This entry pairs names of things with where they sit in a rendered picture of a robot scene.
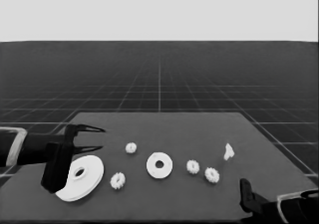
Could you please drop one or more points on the large thick white disc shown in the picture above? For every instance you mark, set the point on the large thick white disc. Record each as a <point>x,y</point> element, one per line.
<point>93,176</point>

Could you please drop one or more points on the white toothed gear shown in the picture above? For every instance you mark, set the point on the white toothed gear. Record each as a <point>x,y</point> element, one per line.
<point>195,168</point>
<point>121,182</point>
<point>215,176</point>
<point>134,149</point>

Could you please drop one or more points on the small white T-shaped piece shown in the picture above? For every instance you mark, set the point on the small white T-shaped piece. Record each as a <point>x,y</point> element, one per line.
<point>228,152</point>

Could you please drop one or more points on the white round carrier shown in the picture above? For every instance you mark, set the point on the white round carrier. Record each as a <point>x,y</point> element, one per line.
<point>150,166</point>

